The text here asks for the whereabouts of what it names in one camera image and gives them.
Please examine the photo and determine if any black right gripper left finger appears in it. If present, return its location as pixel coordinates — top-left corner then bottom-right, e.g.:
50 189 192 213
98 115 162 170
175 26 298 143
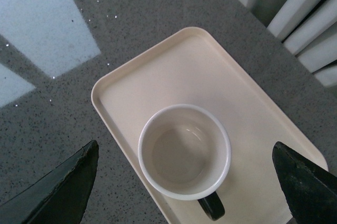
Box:
1 140 99 223

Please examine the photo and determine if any grey-white pleated curtain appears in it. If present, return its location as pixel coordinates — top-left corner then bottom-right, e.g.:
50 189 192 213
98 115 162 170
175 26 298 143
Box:
238 0 336 88

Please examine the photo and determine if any white mug with black handle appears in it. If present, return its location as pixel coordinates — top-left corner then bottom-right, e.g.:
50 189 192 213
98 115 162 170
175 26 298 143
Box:
137 104 232 221

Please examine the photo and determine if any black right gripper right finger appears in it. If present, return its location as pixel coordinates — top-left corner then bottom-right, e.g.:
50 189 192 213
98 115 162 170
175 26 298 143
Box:
272 141 336 223

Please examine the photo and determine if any beige rectangular plastic tray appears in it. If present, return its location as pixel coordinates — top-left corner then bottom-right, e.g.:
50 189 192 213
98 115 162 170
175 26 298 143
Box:
92 27 328 223

